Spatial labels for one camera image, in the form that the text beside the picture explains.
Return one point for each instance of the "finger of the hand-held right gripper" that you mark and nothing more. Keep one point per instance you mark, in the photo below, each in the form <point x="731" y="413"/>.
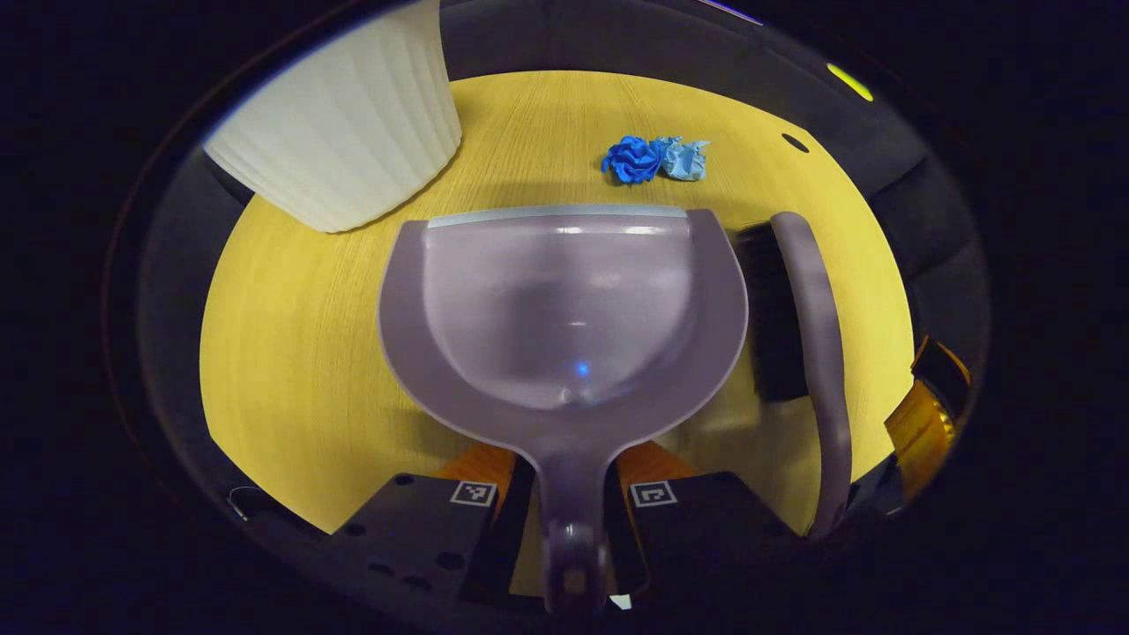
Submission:
<point x="944" y="379"/>
<point x="922" y="441"/>

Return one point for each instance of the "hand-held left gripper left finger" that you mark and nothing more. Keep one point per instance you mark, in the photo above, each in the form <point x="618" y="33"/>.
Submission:
<point x="512" y="538"/>

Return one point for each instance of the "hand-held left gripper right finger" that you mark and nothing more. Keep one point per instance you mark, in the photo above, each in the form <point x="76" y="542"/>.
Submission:
<point x="622" y="547"/>

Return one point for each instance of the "small mauve broom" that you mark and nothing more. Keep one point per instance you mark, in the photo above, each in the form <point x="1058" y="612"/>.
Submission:
<point x="816" y="309"/>

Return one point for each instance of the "mauve plastic dustpan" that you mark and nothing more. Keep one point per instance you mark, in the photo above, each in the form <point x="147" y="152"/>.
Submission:
<point x="564" y="309"/>

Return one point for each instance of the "light blue paper ball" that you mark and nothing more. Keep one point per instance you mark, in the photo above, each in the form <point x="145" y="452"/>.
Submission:
<point x="685" y="160"/>

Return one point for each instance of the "dark blue paper ball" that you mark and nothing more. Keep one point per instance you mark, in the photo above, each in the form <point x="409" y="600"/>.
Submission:
<point x="631" y="160"/>

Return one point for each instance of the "white ribbed garbage bin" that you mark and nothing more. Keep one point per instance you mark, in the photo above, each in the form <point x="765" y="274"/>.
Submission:
<point x="353" y="115"/>

